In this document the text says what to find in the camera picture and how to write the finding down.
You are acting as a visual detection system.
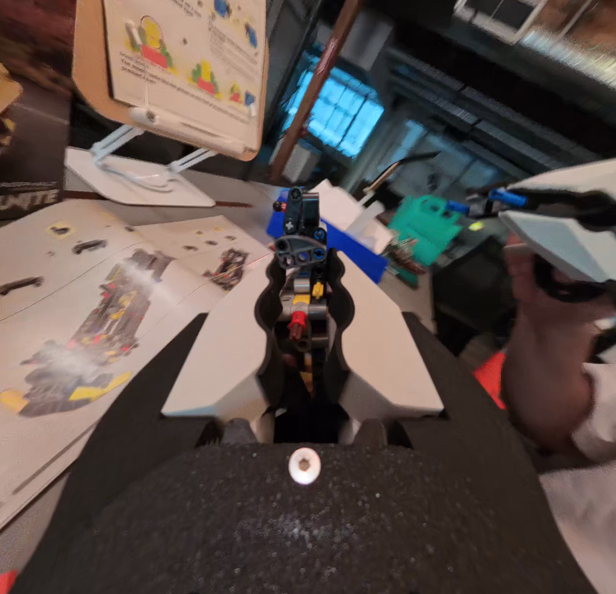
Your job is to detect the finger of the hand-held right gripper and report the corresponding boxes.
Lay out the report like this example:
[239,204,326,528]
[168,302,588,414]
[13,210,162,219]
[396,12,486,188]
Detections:
[498,158,616,215]
[497,208,616,284]

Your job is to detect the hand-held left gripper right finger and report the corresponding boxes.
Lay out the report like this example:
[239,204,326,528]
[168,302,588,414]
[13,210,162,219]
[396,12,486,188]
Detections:
[321,249,444,445]

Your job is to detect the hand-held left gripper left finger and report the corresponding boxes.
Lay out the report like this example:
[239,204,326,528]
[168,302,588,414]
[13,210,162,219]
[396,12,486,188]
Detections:
[161,253,289,445]

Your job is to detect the blue lego pin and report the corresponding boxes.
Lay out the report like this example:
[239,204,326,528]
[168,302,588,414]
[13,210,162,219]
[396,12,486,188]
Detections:
[488,188,529,208]

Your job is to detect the lego car chassis model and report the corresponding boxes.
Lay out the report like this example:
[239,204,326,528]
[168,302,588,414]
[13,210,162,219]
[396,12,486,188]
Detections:
[272,186,338,397]

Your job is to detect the person's right forearm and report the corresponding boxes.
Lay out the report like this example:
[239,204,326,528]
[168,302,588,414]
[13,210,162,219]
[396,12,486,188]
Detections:
[500,325,600,457]

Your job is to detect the lego instruction booklet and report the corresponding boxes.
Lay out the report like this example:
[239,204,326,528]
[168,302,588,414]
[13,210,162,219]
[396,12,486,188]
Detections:
[0,200,276,531]

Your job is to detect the dark lego set box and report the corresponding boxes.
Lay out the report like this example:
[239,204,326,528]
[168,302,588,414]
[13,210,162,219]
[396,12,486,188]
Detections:
[0,0,74,219]

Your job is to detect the person's right hand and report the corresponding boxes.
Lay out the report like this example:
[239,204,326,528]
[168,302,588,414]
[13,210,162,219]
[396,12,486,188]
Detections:
[501,256,616,345]

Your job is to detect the blue plastic bin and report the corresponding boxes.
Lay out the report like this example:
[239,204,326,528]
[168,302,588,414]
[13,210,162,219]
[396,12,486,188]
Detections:
[266,204,389,285]

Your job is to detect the teal felt bag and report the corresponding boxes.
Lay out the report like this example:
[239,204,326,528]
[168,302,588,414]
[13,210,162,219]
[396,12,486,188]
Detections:
[387,195,464,268]

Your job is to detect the white paper bags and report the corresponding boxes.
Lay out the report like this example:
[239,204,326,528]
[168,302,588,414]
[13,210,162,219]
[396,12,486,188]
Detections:
[308,180,396,254]

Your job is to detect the black wooden desk lamp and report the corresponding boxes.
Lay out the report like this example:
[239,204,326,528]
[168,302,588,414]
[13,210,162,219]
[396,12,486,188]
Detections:
[363,150,441,205]

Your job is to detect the paned window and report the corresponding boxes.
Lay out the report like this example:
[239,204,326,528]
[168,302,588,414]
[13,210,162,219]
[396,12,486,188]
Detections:
[284,65,386,159]

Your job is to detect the printed instruction sheet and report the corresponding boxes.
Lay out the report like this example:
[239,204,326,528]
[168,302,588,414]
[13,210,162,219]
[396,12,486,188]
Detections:
[101,0,268,145]

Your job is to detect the wooden post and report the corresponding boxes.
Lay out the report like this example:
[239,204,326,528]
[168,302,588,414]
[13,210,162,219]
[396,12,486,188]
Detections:
[269,0,382,181]

